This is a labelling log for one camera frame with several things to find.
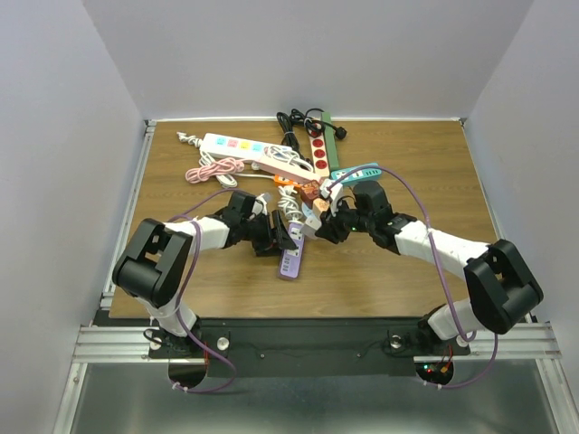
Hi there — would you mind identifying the dark red cube socket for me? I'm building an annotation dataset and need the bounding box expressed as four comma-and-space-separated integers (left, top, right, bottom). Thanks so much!
299, 180, 320, 205

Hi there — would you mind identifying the peach cube socket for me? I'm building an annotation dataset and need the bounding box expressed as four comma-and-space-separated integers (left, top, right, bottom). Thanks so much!
312, 198, 330, 219

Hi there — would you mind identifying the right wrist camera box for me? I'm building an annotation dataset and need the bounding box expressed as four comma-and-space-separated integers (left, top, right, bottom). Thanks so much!
319, 178, 344, 215

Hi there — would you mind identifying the white multicolour power strip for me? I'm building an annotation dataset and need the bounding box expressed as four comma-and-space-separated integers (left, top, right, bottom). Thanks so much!
199, 133, 272, 161

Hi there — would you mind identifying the purple power strip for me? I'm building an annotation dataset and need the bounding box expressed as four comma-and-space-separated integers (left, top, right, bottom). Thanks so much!
278, 222, 305, 279

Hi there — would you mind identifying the white power cable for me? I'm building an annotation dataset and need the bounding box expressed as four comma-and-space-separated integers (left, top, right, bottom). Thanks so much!
277, 184, 303, 224

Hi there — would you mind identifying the cream red-outlet power strip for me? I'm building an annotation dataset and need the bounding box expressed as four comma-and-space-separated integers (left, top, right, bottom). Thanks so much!
307, 129, 330, 178

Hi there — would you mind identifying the teal power strip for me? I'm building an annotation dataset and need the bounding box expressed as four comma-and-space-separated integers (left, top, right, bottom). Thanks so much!
330, 162, 382, 187

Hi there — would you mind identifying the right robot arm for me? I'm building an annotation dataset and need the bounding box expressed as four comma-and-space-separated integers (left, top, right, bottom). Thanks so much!
315, 179, 544, 353

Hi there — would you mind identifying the black power cable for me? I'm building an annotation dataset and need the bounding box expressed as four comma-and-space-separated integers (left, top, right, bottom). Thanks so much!
275, 107, 349, 146

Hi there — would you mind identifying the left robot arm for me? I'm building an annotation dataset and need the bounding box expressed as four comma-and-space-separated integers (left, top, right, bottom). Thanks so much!
111, 189, 297, 356

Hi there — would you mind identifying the orange power strip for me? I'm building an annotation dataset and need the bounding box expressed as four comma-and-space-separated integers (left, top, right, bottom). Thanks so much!
273, 175, 302, 189

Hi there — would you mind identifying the green power strip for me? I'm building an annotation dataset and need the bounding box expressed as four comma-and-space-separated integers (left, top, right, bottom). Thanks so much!
321, 111, 339, 171

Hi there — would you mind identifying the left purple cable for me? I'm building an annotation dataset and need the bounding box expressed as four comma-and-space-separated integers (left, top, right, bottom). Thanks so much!
166, 187, 238, 394

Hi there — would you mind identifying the right aluminium frame rail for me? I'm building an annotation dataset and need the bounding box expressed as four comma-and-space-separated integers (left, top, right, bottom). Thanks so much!
460, 322, 564, 361

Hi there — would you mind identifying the pink braided cable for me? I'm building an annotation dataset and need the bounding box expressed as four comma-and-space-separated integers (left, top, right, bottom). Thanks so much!
185, 156, 246, 185

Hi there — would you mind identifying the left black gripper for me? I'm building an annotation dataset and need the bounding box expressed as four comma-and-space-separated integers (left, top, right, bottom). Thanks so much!
240, 211, 294, 258

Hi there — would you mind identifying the white cube adapter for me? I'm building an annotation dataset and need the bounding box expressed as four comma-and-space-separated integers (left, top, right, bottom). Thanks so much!
301, 214, 321, 240

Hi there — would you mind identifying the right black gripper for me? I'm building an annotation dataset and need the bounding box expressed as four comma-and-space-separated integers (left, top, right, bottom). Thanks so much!
313, 197, 374, 244

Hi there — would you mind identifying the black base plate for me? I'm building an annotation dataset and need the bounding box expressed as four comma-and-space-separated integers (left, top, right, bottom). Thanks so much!
144, 316, 458, 379

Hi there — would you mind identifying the pink power strip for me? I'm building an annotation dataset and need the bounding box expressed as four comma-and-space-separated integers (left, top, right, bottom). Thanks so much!
255, 145, 321, 184

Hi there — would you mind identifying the light blue round socket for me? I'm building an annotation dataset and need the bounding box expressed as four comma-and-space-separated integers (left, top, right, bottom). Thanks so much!
301, 203, 316, 220

